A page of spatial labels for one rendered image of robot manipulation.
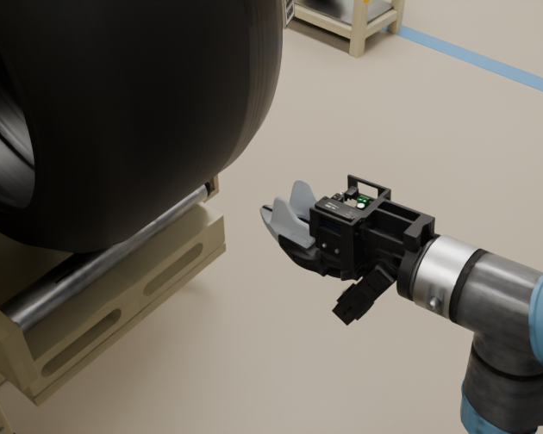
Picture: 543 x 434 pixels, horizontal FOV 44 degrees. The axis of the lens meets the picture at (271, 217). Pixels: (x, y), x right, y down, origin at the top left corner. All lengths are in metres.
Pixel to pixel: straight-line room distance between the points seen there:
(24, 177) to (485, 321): 0.69
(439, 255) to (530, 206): 1.85
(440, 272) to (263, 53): 0.29
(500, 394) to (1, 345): 0.52
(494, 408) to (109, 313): 0.52
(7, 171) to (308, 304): 1.17
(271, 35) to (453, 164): 1.90
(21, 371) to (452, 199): 1.83
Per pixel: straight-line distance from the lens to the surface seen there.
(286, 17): 0.77
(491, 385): 0.68
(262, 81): 0.75
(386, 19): 3.26
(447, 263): 0.64
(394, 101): 2.88
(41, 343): 0.90
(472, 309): 0.63
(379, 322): 2.00
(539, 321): 0.62
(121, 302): 0.93
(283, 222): 0.74
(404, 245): 0.65
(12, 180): 1.05
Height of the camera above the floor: 1.55
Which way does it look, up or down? 43 degrees down
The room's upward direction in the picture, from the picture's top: straight up
